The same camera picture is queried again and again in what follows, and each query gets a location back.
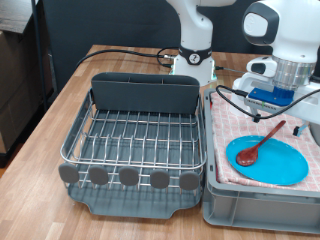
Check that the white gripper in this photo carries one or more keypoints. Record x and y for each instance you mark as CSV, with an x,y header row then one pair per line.
x,y
306,106

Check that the blue plastic plate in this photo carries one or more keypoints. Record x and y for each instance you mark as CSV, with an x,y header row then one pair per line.
x,y
276,166

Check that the reddish brown wooden spoon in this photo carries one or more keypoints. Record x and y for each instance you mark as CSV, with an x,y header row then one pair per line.
x,y
248,156

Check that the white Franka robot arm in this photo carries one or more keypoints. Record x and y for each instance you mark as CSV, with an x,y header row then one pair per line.
x,y
196,30

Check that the pink checkered towel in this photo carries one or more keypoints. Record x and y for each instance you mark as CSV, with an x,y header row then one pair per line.
x,y
226,133

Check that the grey plastic crate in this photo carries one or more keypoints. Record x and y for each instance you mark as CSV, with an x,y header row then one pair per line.
x,y
266,213

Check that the dark grey cutlery holder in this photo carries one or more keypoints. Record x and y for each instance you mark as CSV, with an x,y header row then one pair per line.
x,y
143,98

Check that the grey plastic drain tray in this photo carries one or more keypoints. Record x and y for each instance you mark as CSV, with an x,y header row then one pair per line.
x,y
133,208

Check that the black metal pole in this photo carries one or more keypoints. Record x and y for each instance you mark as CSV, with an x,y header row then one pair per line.
x,y
38,50

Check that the brown cardboard box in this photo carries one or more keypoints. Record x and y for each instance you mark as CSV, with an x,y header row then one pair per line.
x,y
16,83

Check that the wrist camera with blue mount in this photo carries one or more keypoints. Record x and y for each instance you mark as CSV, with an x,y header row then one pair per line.
x,y
271,95

